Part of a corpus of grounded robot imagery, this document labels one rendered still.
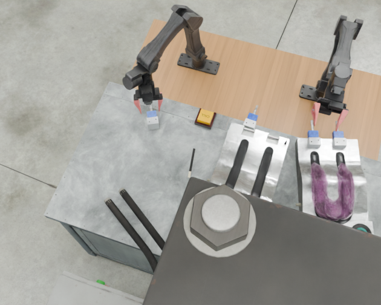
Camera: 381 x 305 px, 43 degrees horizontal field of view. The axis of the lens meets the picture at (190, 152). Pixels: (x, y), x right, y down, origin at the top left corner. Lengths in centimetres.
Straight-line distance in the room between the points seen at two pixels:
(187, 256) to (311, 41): 290
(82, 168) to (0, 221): 104
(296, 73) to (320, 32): 125
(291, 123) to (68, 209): 105
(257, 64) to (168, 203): 82
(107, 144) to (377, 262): 158
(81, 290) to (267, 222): 67
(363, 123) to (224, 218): 166
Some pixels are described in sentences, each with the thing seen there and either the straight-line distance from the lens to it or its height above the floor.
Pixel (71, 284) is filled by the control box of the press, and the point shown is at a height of 147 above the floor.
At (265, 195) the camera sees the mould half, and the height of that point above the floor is 92.
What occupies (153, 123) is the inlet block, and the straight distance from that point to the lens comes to 215.
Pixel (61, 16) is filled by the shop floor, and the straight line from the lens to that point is 373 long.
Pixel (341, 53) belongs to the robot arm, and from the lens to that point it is 195.
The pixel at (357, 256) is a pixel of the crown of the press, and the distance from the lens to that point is 79.
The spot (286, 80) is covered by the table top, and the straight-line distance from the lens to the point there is 236.
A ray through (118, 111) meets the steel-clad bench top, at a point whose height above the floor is 80.
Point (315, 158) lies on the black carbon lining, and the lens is 213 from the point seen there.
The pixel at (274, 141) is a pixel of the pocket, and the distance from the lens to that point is 211.
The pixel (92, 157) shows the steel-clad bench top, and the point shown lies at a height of 80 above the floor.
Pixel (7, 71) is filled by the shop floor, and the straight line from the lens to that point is 356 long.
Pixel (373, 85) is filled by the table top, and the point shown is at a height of 80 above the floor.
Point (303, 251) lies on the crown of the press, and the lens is 77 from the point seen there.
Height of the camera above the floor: 274
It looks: 65 degrees down
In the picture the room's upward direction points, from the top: 2 degrees counter-clockwise
